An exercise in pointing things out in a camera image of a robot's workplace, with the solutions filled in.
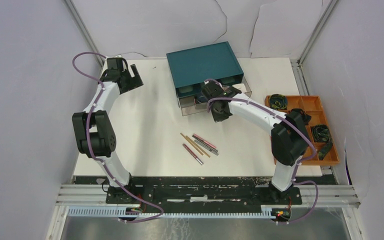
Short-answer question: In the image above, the orange compartment tray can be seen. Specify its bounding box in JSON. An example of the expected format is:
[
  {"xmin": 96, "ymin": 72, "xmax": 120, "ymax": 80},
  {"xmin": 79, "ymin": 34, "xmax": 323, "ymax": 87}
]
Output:
[{"xmin": 264, "ymin": 94, "xmax": 340, "ymax": 167}]

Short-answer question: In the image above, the grey makeup pencil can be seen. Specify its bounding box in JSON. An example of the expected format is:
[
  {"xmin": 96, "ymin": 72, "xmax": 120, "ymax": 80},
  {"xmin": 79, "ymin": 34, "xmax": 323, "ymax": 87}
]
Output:
[{"xmin": 194, "ymin": 139, "xmax": 219, "ymax": 156}]

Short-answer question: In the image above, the rolled dark tie top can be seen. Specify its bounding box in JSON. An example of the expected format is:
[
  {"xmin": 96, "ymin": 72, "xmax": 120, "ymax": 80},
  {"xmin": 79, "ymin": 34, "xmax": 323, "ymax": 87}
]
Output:
[{"xmin": 268, "ymin": 94, "xmax": 288, "ymax": 110}]

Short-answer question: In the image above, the black square powder compact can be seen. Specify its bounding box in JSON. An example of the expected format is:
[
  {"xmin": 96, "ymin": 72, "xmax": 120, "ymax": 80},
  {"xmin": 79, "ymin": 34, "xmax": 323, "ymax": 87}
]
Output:
[{"xmin": 194, "ymin": 98, "xmax": 207, "ymax": 110}]

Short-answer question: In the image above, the rolled dark tie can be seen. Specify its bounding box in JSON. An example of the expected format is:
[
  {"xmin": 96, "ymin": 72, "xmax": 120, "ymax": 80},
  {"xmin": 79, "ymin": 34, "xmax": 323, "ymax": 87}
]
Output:
[
  {"xmin": 291, "ymin": 108, "xmax": 312, "ymax": 126},
  {"xmin": 268, "ymin": 94, "xmax": 288, "ymax": 110},
  {"xmin": 310, "ymin": 124, "xmax": 334, "ymax": 161}
]

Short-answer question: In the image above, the rolled dark tie right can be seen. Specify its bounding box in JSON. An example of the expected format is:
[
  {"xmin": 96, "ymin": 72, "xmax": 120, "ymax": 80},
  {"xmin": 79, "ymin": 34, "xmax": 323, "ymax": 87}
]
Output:
[{"xmin": 310, "ymin": 124, "xmax": 334, "ymax": 161}]

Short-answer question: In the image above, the gold pencil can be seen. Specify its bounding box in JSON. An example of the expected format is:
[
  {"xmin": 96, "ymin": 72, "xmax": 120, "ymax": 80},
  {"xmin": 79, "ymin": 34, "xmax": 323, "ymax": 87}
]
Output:
[
  {"xmin": 180, "ymin": 133, "xmax": 204, "ymax": 156},
  {"xmin": 185, "ymin": 135, "xmax": 211, "ymax": 158}
]

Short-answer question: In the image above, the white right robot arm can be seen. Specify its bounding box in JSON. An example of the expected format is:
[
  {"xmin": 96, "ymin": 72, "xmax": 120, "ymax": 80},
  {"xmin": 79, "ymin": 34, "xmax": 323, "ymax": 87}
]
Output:
[{"xmin": 201, "ymin": 79, "xmax": 317, "ymax": 204}]

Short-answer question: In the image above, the pink makeup pencil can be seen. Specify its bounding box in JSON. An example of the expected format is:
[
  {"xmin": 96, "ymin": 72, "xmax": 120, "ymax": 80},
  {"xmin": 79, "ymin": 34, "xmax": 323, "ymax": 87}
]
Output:
[{"xmin": 192, "ymin": 133, "xmax": 217, "ymax": 150}]

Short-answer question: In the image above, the clear acrylic drawer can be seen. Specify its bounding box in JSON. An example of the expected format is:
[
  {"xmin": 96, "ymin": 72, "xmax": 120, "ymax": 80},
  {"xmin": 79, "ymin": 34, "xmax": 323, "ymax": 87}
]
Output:
[{"xmin": 176, "ymin": 77, "xmax": 252, "ymax": 117}]

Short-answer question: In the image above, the rolled dark tie middle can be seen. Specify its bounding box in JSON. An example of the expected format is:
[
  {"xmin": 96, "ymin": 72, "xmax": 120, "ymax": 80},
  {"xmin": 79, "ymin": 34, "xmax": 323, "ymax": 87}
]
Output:
[{"xmin": 291, "ymin": 108, "xmax": 312, "ymax": 126}]

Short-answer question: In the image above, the teal drawer organizer box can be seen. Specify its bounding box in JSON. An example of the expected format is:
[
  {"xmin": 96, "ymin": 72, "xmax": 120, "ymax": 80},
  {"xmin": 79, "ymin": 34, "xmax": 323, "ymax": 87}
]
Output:
[{"xmin": 166, "ymin": 41, "xmax": 244, "ymax": 99}]

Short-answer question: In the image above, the red silver lip pencil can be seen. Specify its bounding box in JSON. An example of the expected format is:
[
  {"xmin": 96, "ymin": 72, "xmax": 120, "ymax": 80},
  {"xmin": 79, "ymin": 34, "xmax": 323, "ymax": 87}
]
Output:
[{"xmin": 182, "ymin": 143, "xmax": 204, "ymax": 166}]

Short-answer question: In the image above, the round blue tin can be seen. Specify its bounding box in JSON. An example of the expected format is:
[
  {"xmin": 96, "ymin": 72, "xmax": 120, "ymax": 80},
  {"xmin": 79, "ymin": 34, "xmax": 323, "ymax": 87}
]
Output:
[{"xmin": 195, "ymin": 94, "xmax": 208, "ymax": 104}]

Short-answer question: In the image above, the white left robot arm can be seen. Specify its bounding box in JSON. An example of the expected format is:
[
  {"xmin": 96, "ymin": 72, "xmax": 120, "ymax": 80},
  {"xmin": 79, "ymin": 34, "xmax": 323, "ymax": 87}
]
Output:
[{"xmin": 72, "ymin": 55, "xmax": 144, "ymax": 204}]

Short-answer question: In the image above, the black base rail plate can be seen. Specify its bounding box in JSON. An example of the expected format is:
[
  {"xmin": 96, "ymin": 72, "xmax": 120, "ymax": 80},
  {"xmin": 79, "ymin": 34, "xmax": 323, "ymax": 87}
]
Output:
[{"xmin": 74, "ymin": 175, "xmax": 334, "ymax": 216}]

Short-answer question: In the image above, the gold pencil right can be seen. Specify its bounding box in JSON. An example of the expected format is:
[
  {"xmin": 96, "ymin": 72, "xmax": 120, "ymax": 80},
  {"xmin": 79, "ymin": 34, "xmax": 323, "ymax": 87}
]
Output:
[{"xmin": 185, "ymin": 135, "xmax": 211, "ymax": 158}]

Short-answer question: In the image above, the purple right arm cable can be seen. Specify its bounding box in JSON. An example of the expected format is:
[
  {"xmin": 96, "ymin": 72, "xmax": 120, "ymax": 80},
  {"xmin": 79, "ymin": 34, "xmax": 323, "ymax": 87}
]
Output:
[{"xmin": 203, "ymin": 78, "xmax": 320, "ymax": 225}]

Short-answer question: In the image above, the gold pencil left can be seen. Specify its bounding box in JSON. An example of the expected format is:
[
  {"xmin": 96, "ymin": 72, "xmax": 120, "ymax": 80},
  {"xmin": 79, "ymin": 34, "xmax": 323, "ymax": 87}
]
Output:
[{"xmin": 180, "ymin": 133, "xmax": 204, "ymax": 156}]

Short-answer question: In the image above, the white cube box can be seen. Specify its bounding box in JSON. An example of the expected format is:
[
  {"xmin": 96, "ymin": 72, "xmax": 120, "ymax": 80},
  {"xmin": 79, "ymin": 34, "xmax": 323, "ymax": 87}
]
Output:
[{"xmin": 234, "ymin": 83, "xmax": 247, "ymax": 93}]

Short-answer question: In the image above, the white cable duct strip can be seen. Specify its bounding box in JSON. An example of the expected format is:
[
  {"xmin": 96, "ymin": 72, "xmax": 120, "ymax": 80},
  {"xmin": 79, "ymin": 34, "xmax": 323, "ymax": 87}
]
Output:
[{"xmin": 66, "ymin": 206, "xmax": 279, "ymax": 220}]

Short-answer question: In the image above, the aluminium frame rail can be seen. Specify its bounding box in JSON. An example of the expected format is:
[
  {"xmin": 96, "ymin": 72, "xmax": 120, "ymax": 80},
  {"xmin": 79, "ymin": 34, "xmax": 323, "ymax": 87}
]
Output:
[{"xmin": 62, "ymin": 0, "xmax": 99, "ymax": 53}]

